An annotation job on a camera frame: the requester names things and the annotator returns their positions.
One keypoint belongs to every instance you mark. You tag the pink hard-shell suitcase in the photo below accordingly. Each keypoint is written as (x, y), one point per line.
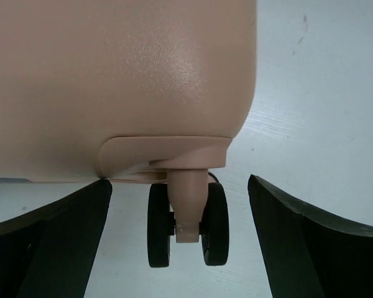
(135, 92)

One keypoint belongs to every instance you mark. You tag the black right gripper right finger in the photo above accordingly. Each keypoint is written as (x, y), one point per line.
(307, 251)

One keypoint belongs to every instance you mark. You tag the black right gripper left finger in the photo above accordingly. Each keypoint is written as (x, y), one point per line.
(50, 251)

